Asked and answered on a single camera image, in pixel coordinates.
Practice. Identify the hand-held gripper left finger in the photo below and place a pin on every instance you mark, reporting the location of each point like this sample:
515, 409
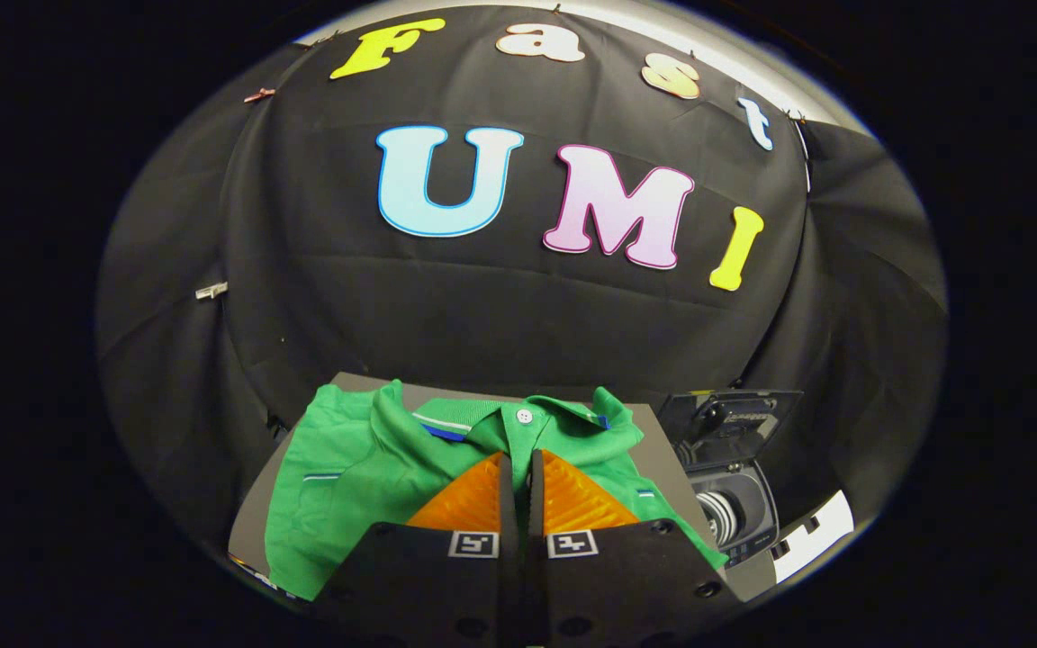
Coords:
508, 504

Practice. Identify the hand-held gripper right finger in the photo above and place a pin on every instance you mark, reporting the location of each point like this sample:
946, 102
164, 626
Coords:
536, 504

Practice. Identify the green polo shirt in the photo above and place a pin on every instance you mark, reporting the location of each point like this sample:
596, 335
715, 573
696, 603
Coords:
365, 468

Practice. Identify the dark washing machine lid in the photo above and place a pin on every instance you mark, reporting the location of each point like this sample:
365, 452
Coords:
734, 418

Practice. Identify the white black patterned board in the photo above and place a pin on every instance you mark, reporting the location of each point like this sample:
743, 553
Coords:
816, 540

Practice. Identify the silver clip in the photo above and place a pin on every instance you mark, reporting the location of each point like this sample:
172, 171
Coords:
211, 291

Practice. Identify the red clip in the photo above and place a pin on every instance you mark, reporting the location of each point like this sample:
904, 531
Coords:
259, 94

